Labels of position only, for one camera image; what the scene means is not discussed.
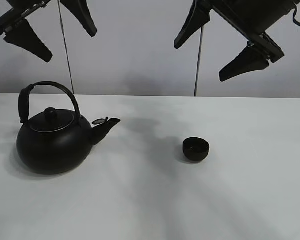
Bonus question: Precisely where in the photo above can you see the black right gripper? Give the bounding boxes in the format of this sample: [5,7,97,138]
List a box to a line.
[174,0,300,82]

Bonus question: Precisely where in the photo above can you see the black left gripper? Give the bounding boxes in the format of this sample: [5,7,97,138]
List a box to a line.
[0,0,98,63]

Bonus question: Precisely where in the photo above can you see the small black teacup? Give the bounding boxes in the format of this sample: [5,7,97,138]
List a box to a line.
[182,137,210,163]

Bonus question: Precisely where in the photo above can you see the black round teapot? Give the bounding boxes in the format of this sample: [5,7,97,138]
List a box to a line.
[16,81,121,175]

